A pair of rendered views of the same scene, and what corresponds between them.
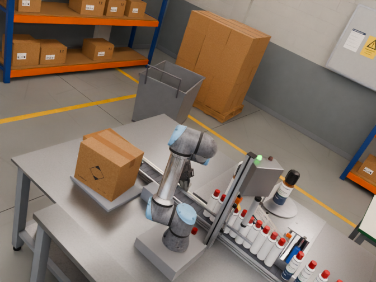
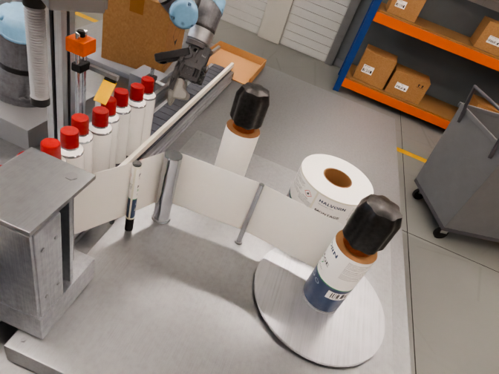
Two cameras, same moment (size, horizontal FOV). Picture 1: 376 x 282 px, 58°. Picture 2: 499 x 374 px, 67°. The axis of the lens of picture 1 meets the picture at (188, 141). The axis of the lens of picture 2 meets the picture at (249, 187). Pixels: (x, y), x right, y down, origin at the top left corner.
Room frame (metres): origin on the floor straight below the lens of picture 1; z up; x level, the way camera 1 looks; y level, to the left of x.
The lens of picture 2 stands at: (1.67, -1.20, 1.54)
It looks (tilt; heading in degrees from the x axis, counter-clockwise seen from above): 38 degrees down; 66
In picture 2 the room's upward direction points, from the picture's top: 21 degrees clockwise
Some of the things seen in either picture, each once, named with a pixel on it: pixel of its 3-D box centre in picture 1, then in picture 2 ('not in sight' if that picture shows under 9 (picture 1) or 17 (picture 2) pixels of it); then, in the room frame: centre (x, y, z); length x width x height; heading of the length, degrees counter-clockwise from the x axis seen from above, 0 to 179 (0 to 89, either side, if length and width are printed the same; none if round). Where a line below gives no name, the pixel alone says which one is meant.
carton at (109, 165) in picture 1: (108, 164); (148, 23); (1.70, 0.41, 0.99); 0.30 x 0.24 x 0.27; 72
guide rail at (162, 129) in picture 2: (186, 191); (180, 113); (1.82, -0.11, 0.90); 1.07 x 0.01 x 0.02; 63
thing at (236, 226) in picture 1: (239, 223); (99, 148); (1.61, -0.46, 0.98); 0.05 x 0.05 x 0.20
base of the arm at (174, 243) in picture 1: (177, 234); (24, 77); (1.38, -0.13, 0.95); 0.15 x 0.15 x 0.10
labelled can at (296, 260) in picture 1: (292, 265); not in sight; (1.44, -0.79, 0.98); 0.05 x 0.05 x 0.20
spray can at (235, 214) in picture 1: (231, 219); (106, 136); (1.62, -0.41, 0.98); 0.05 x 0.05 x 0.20
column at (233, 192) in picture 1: (228, 203); (59, 37); (1.51, -0.32, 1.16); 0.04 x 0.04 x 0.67; 63
